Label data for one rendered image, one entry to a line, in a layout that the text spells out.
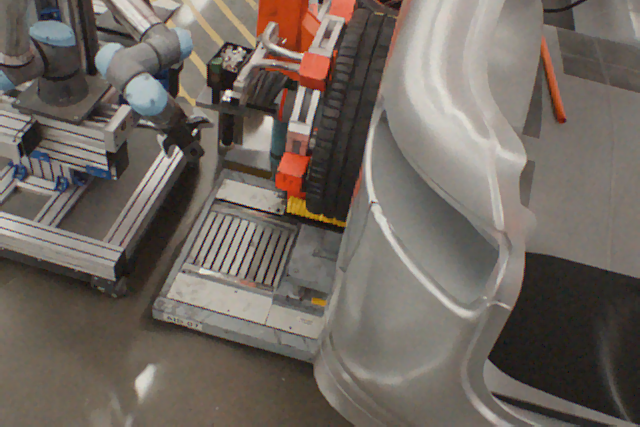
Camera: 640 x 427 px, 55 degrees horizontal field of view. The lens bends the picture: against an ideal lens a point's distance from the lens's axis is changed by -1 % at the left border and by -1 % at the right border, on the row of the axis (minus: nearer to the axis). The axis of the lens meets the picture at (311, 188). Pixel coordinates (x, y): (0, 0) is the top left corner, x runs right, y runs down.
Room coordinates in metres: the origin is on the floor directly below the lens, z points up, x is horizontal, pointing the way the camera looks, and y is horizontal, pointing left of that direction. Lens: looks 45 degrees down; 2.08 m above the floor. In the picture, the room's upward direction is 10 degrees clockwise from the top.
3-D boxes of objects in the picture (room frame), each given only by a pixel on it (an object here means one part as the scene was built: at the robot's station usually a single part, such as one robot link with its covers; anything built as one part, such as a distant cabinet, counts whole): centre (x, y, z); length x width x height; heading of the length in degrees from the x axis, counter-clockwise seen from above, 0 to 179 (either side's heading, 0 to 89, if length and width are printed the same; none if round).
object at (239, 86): (1.51, 0.17, 1.03); 0.19 x 0.18 x 0.11; 84
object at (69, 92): (1.49, 0.82, 0.87); 0.15 x 0.15 x 0.10
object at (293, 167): (1.28, 0.06, 0.85); 0.09 x 0.08 x 0.07; 174
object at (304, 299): (1.58, -0.13, 0.13); 0.50 x 0.36 x 0.10; 174
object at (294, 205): (1.47, -0.05, 0.51); 0.29 x 0.06 x 0.06; 84
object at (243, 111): (1.45, 0.26, 0.93); 0.09 x 0.05 x 0.05; 84
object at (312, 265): (1.58, -0.13, 0.32); 0.40 x 0.30 x 0.28; 174
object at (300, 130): (1.60, 0.04, 0.85); 0.54 x 0.07 x 0.54; 174
